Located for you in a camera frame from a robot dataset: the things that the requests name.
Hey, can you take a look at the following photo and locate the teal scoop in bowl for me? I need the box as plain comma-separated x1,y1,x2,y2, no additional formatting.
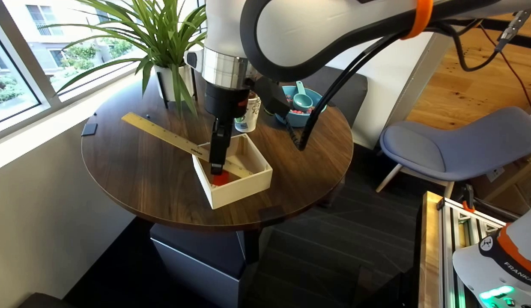
292,80,313,109

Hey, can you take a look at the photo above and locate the aluminium rail frame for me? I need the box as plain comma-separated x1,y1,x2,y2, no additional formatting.
417,191,503,308

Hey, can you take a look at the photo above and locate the red object in box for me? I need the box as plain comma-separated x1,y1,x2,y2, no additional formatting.
210,170,237,186

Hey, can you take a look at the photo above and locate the green potted plant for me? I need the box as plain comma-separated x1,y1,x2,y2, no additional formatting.
54,0,206,112

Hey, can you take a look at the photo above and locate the long wooden ruler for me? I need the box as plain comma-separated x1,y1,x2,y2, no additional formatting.
121,112,249,177

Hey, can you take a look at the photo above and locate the small white bottle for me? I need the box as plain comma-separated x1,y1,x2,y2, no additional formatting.
234,95,260,131

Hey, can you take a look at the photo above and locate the light wooden box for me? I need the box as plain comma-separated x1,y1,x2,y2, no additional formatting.
191,133,272,208

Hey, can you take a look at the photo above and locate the white plant pot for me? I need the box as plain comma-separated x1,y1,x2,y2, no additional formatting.
153,64,194,104

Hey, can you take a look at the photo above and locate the orange cable strap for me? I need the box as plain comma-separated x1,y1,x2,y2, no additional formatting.
402,0,436,40

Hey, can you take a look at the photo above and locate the blue grey chair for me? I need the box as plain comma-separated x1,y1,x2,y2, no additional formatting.
374,105,531,196

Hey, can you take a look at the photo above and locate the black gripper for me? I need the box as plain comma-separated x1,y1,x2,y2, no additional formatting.
196,76,248,174

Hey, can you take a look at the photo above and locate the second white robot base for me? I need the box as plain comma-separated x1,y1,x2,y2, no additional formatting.
451,208,531,308

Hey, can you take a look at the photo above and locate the small dark grey block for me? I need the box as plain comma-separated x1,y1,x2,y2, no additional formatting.
80,117,97,136

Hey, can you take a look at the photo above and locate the grey storage box under table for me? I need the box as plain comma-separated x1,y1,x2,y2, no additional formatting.
148,224,246,308

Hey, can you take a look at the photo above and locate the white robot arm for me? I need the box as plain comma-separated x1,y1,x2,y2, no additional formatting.
186,0,531,172

